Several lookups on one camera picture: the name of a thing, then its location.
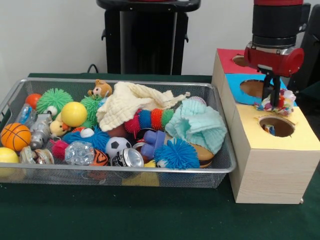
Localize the orange basketball toy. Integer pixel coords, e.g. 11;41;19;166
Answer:
0;122;32;152

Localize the mint knitted cloth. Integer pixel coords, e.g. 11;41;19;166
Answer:
164;99;228;154

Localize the wire mesh bin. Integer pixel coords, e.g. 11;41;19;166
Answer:
0;77;237;190

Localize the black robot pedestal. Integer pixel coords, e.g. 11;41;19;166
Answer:
96;0;202;76

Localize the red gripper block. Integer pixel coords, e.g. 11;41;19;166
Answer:
243;41;305;108

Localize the cream knitted cloth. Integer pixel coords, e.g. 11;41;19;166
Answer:
96;81;191;132

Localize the wooden three-hole sorting box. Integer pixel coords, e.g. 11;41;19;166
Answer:
211;48;320;205

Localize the dark green tablecloth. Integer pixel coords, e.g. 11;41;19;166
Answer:
0;72;320;240

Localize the silver toy robot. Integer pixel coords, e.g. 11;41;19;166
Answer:
29;113;53;150

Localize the yellow plastic ball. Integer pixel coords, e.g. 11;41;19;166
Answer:
0;147;20;164
61;101;88;128

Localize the polka dot patterned cloth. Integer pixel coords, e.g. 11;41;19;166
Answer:
263;123;276;136

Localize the small soccer ball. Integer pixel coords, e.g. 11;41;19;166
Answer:
105;136;132;159

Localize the red-orange ball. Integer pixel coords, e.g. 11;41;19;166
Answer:
24;93;42;110

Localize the multicolour spiky caterpillar toy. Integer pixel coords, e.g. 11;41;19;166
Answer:
124;107;175;133

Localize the brown plush animal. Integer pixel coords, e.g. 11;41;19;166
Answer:
87;79;113;98

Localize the yellow plush duck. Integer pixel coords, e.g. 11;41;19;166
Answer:
49;113;71;138

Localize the blue spiky rubber ball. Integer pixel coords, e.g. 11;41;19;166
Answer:
153;138;200;171
62;126;111;153

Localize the large green spiky ball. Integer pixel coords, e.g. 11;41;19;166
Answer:
36;87;74;114

